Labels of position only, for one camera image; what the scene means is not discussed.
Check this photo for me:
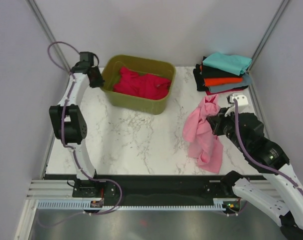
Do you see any black bottom folded t shirt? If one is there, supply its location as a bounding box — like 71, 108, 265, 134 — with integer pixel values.
193, 64, 248, 93

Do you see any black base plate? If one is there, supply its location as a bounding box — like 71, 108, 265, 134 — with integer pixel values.
45, 174, 236, 206

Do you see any black folded t shirt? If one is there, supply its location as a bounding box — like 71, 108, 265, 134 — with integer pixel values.
193, 64, 248, 93
200, 64, 244, 79

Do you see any red t shirt in bin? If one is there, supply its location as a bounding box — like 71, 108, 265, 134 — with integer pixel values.
113, 67, 171, 100

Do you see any teal folded t shirt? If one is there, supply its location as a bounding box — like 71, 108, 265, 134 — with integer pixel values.
202, 52, 252, 76

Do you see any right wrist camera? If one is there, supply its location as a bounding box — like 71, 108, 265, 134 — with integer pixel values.
227, 92, 249, 112

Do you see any olive green plastic bin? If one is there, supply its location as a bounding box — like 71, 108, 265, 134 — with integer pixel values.
102, 54, 176, 115

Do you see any grey folded t shirt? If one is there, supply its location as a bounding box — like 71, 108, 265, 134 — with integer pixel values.
215, 73, 252, 88

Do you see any orange folded t shirt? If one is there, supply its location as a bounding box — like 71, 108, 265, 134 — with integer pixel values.
204, 77, 243, 87

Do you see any right aluminium frame post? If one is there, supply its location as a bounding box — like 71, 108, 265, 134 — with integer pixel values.
247, 0, 291, 72

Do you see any left aluminium frame post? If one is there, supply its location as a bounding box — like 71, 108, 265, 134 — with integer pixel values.
26, 0, 70, 70

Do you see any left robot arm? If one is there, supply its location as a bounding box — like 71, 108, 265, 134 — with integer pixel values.
49, 66, 105, 197

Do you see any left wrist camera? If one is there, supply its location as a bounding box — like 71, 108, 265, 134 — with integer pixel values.
79, 51, 94, 67

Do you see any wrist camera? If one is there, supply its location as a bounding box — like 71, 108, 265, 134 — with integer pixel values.
227, 92, 249, 112
79, 51, 94, 67

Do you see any aluminium frame post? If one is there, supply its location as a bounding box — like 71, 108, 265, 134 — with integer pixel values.
247, 0, 291, 72
26, 0, 70, 70

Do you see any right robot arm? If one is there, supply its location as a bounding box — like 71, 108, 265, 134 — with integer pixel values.
207, 107, 303, 240

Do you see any white slotted cable duct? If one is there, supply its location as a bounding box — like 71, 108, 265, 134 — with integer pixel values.
36, 198, 241, 211

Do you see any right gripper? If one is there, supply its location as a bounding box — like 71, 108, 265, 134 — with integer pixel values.
207, 106, 248, 153

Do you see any crimson folded t shirt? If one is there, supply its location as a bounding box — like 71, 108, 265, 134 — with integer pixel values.
205, 87, 247, 96

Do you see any pink t shirt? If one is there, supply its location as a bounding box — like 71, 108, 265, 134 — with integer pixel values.
182, 94, 223, 174

